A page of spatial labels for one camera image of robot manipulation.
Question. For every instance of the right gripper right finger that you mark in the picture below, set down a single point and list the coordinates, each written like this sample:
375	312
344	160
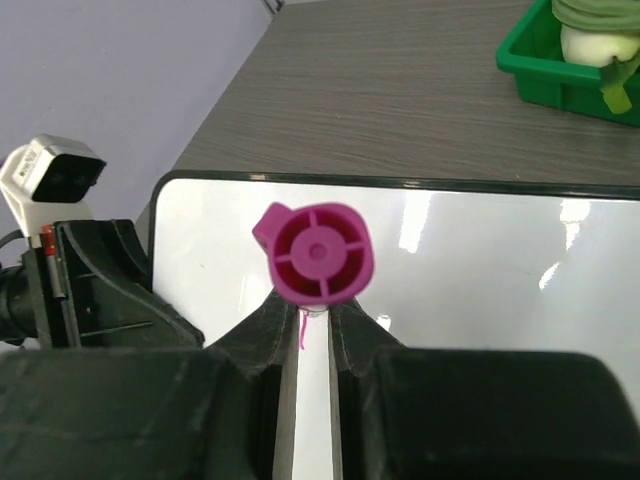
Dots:
433	413

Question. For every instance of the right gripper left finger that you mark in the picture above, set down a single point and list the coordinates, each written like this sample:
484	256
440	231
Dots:
223	412

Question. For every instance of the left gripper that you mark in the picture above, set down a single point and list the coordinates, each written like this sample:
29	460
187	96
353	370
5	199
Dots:
96	292

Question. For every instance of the white whiteboard black frame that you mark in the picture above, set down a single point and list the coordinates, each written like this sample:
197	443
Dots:
458	265

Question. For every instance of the white marker with pink cap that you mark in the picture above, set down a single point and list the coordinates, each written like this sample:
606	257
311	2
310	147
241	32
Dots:
318	255

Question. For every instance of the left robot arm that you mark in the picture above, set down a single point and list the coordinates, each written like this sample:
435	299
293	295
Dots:
17	321

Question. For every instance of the green plastic tray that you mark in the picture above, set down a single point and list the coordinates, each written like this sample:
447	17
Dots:
531	52

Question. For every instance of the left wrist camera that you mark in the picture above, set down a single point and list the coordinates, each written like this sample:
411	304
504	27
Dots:
46	180

